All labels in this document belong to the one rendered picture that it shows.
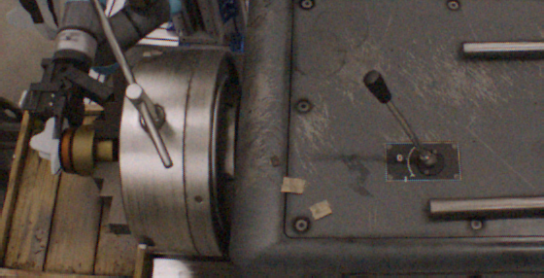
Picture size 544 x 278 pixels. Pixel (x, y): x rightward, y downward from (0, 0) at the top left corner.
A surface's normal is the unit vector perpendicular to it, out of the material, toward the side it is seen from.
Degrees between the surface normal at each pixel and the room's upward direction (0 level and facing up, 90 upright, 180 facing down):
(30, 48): 0
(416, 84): 0
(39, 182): 0
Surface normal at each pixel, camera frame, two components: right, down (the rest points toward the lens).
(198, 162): -0.10, -0.02
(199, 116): -0.09, -0.37
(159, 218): -0.09, 0.53
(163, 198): -0.10, 0.32
